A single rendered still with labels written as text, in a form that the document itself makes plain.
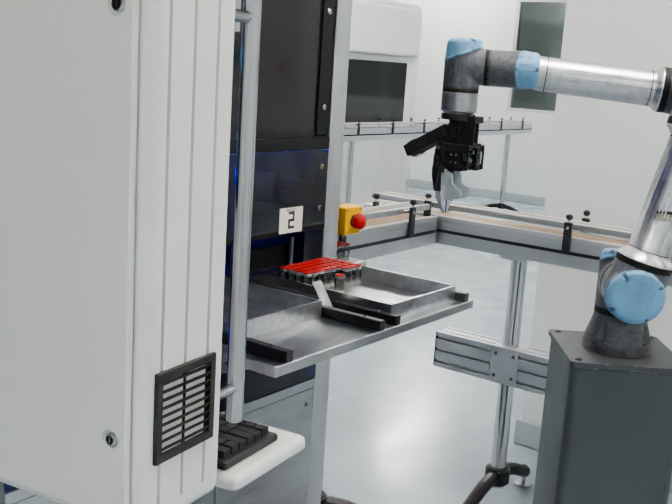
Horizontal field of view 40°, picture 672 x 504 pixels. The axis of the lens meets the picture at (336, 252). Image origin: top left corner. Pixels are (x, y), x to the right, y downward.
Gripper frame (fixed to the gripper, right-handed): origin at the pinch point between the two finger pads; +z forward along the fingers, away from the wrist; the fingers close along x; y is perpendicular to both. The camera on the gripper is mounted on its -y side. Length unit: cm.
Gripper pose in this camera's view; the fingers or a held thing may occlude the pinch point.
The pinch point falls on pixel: (441, 206)
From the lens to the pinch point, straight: 200.3
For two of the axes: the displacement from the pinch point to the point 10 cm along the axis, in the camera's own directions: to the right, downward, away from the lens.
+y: 8.0, 1.7, -5.7
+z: -0.6, 9.8, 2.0
